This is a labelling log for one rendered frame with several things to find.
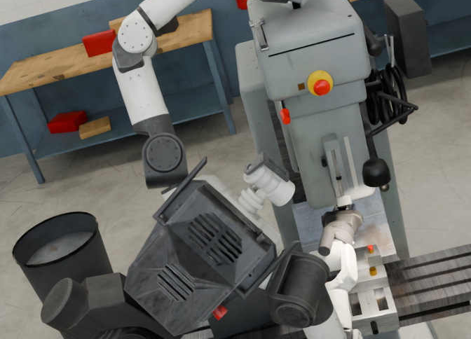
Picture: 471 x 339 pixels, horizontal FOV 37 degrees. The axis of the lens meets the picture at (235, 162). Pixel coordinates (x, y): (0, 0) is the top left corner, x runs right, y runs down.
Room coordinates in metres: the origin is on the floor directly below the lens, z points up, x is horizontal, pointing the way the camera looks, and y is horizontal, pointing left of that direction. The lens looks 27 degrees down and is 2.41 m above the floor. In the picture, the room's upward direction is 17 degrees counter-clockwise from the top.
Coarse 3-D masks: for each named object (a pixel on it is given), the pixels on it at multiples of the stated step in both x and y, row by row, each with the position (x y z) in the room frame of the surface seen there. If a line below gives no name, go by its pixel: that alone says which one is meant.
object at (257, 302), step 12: (240, 300) 1.76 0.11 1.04; (252, 300) 1.77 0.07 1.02; (264, 300) 1.77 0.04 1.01; (228, 312) 1.76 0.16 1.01; (240, 312) 1.76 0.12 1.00; (252, 312) 1.76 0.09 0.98; (264, 312) 1.77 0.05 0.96; (216, 324) 1.75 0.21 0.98; (228, 324) 1.76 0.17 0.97; (240, 324) 1.76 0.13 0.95; (252, 324) 1.76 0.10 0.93; (216, 336) 1.75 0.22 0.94; (228, 336) 1.76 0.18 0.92
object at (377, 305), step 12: (372, 264) 1.80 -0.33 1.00; (384, 288) 1.68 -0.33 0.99; (348, 300) 1.68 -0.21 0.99; (360, 300) 1.66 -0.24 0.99; (372, 300) 1.64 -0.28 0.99; (384, 300) 1.63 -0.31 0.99; (360, 312) 1.61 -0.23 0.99; (372, 312) 1.59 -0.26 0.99; (384, 312) 1.58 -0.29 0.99; (396, 312) 1.57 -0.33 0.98; (360, 324) 1.58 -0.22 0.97; (384, 324) 1.57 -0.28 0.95; (396, 324) 1.57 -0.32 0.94
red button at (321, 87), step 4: (320, 80) 1.52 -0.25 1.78; (324, 80) 1.52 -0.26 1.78; (316, 84) 1.52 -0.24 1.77; (320, 84) 1.52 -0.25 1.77; (324, 84) 1.51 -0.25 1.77; (328, 84) 1.52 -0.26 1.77; (316, 88) 1.52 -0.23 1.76; (320, 88) 1.51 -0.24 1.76; (324, 88) 1.51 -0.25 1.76; (328, 88) 1.52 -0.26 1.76; (316, 92) 1.52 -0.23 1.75; (320, 92) 1.52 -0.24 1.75; (324, 92) 1.51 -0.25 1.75
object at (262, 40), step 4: (260, 20) 1.74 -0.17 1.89; (252, 24) 1.73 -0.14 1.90; (256, 24) 1.72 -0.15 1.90; (260, 24) 1.71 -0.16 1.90; (264, 24) 1.72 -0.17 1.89; (256, 28) 1.68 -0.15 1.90; (260, 28) 1.67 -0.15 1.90; (256, 32) 1.65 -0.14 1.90; (260, 32) 1.64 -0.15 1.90; (260, 36) 1.61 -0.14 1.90; (264, 36) 1.60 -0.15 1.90; (260, 40) 1.58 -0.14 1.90; (264, 40) 1.57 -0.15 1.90; (260, 44) 1.55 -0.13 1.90; (264, 44) 1.54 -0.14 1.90; (260, 48) 1.53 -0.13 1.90; (264, 48) 1.52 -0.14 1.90; (268, 48) 1.52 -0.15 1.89
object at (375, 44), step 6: (348, 0) 2.00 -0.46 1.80; (360, 18) 1.80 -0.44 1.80; (366, 30) 1.69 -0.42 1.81; (366, 36) 1.65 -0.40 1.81; (372, 36) 1.63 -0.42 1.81; (366, 42) 1.62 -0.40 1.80; (372, 42) 1.59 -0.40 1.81; (378, 42) 1.60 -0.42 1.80; (372, 48) 1.58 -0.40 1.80; (378, 48) 1.58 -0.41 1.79; (372, 54) 1.58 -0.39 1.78; (378, 54) 1.58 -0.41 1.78
